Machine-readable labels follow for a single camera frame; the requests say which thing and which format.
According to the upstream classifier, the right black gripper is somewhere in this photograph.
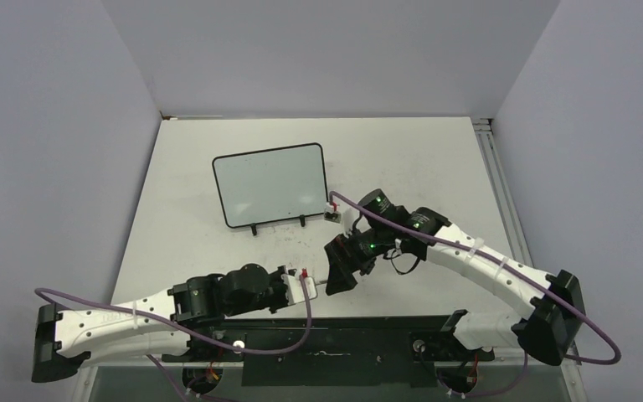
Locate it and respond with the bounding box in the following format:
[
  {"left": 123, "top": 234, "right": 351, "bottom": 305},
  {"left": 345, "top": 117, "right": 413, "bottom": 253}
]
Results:
[{"left": 324, "top": 224, "right": 393, "bottom": 296}]

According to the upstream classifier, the small black-framed whiteboard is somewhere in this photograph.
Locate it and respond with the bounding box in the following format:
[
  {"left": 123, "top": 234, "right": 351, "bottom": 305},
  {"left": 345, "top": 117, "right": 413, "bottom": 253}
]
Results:
[{"left": 212, "top": 142, "right": 328, "bottom": 235}]

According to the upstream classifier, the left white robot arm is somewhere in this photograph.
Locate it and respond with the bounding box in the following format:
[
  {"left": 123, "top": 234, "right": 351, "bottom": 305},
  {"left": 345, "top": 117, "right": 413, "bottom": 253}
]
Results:
[{"left": 31, "top": 264, "right": 317, "bottom": 384}]

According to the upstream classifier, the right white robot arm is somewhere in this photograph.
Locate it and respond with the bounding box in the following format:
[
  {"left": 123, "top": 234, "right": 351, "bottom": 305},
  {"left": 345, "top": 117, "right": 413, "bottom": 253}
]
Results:
[{"left": 324, "top": 188, "right": 585, "bottom": 366}]

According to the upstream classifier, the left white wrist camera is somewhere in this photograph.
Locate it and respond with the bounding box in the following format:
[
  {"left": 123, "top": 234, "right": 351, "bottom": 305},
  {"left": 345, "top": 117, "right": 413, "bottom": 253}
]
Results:
[{"left": 281, "top": 269, "right": 318, "bottom": 306}]

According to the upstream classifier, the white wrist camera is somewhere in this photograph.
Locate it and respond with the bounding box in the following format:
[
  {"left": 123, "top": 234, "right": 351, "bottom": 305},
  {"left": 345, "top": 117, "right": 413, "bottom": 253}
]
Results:
[
  {"left": 281, "top": 269, "right": 318, "bottom": 306},
  {"left": 323, "top": 202, "right": 342, "bottom": 224}
]

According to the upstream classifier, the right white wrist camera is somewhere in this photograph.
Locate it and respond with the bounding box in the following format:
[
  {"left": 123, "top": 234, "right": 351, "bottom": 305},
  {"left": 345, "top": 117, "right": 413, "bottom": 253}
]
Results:
[{"left": 323, "top": 202, "right": 342, "bottom": 224}]

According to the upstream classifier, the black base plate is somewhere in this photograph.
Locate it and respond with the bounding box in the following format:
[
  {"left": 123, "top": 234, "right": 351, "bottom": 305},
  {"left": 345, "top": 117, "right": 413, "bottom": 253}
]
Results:
[{"left": 163, "top": 315, "right": 497, "bottom": 388}]

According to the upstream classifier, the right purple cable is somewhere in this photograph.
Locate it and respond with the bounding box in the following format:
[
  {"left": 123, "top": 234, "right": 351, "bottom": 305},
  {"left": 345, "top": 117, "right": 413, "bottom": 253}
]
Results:
[{"left": 327, "top": 191, "right": 623, "bottom": 398}]

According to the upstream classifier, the aluminium frame rail right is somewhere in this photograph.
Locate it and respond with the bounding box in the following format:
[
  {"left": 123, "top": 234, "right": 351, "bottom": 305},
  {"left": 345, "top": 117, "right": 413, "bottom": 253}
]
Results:
[{"left": 466, "top": 119, "right": 532, "bottom": 270}]

